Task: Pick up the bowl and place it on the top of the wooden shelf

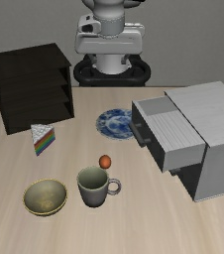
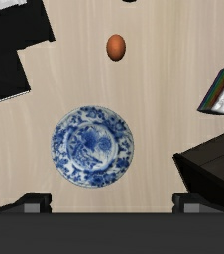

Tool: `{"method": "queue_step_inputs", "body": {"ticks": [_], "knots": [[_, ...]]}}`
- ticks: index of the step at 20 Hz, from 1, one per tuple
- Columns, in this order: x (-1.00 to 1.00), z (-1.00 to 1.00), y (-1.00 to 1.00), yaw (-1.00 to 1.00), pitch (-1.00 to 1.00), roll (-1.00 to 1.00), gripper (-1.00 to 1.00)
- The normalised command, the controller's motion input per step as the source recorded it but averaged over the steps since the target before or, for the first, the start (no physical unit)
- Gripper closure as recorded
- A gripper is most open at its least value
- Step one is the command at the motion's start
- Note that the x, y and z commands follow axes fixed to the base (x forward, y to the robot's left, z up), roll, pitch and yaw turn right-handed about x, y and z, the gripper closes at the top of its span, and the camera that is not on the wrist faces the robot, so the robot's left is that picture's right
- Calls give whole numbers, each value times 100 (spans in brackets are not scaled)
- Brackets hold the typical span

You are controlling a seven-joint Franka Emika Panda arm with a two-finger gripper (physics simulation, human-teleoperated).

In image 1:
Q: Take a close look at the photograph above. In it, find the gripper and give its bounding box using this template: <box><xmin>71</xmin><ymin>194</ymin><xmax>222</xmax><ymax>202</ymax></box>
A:
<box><xmin>74</xmin><ymin>22</ymin><xmax>147</xmax><ymax>66</ymax></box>

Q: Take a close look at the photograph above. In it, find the olive green bowl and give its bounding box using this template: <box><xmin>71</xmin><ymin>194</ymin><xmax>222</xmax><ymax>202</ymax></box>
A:
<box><xmin>22</xmin><ymin>178</ymin><xmax>68</xmax><ymax>217</ymax></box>

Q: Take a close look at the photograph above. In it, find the blue and white plate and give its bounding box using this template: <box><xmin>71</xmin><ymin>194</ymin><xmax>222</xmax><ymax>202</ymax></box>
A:
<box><xmin>95</xmin><ymin>108</ymin><xmax>137</xmax><ymax>141</ymax></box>

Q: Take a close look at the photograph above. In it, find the dark slatted rack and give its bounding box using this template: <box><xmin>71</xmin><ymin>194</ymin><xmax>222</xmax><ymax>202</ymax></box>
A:
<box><xmin>0</xmin><ymin>42</ymin><xmax>75</xmax><ymax>136</ymax></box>

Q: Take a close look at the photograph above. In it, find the open grey cabinet drawer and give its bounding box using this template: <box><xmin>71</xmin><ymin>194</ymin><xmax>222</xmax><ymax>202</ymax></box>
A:
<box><xmin>129</xmin><ymin>95</ymin><xmax>207</xmax><ymax>174</ymax></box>

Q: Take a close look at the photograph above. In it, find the small orange fruit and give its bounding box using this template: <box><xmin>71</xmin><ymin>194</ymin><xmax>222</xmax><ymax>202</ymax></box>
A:
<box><xmin>98</xmin><ymin>154</ymin><xmax>112</xmax><ymax>170</ymax></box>

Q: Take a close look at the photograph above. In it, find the rainbow cake wedge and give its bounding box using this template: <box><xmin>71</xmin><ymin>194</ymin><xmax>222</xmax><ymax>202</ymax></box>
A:
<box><xmin>30</xmin><ymin>123</ymin><xmax>56</xmax><ymax>157</ymax></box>

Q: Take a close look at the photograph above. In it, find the grey cabinet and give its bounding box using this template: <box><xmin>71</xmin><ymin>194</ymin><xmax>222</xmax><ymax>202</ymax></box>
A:
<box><xmin>164</xmin><ymin>80</ymin><xmax>224</xmax><ymax>202</ymax></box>

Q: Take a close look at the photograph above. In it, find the grey-green mug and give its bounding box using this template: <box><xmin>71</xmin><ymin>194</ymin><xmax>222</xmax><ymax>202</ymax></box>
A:
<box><xmin>76</xmin><ymin>166</ymin><xmax>123</xmax><ymax>208</ymax></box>

